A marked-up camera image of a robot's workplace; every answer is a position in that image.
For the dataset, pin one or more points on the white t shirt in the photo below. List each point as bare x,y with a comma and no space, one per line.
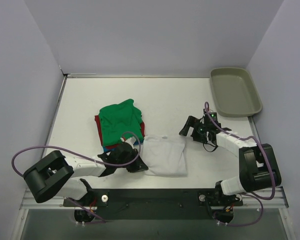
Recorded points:
164,156

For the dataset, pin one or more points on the green t shirt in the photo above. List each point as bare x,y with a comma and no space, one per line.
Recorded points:
120,120

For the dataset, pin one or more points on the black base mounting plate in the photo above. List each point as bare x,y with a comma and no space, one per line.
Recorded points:
158,204

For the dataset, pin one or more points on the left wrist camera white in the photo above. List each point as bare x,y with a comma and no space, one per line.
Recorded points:
130,140

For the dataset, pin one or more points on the aluminium rail profile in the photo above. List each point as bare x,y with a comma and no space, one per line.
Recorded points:
279,201

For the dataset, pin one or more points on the grey plastic tray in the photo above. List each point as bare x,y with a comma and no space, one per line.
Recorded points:
234,92

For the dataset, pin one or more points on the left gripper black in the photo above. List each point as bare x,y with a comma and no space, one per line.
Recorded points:
131,161

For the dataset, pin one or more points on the blue t shirt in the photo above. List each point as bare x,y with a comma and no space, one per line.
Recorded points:
110,147

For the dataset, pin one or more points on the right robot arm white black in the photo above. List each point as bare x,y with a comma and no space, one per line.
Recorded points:
258,174

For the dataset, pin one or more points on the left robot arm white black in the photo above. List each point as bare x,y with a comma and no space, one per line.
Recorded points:
56,175

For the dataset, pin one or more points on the red t shirt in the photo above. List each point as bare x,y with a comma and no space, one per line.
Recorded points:
98,124

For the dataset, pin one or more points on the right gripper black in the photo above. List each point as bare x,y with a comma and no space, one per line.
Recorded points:
194,127

